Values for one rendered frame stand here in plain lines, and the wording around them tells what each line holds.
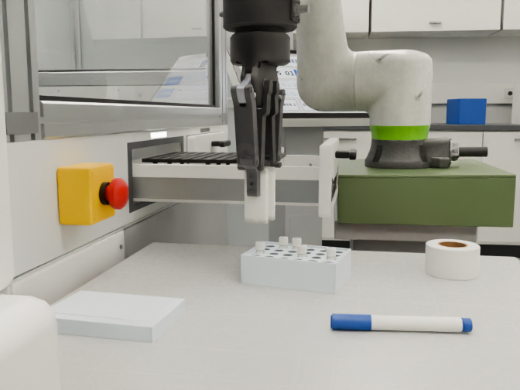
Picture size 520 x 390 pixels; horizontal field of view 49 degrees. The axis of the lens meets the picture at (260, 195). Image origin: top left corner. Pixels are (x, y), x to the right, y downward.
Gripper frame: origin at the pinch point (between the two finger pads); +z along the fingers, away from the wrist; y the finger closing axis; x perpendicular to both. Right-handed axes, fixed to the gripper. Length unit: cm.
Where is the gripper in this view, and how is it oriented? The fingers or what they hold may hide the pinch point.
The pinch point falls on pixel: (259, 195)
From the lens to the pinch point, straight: 74.5
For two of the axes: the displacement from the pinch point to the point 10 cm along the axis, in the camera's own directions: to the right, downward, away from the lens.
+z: 0.0, 9.9, 1.4
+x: -9.3, -0.5, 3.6
